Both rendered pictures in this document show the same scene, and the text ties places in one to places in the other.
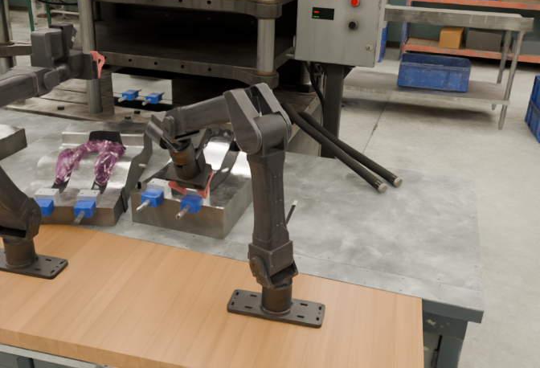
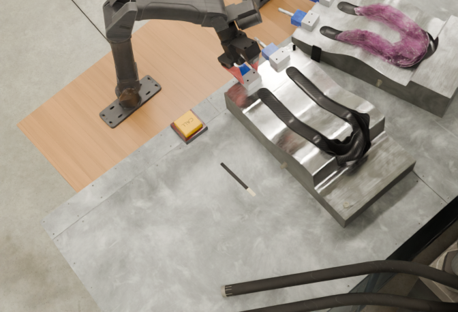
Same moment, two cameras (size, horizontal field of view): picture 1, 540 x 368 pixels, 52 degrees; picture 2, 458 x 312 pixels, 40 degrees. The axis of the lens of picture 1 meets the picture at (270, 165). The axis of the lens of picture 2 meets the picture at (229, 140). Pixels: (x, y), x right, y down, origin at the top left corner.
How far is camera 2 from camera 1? 213 cm
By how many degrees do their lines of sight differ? 87
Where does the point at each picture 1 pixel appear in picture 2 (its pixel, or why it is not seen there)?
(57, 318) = not seen: outside the picture
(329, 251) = (165, 171)
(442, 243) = (115, 268)
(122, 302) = (193, 28)
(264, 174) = not seen: hidden behind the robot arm
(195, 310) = (160, 61)
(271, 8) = not seen: outside the picture
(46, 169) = not seen: outside the picture
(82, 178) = (352, 24)
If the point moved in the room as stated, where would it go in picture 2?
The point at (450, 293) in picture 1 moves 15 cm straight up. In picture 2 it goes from (67, 214) to (48, 195)
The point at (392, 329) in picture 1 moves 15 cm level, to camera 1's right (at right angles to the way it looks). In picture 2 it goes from (69, 153) to (35, 193)
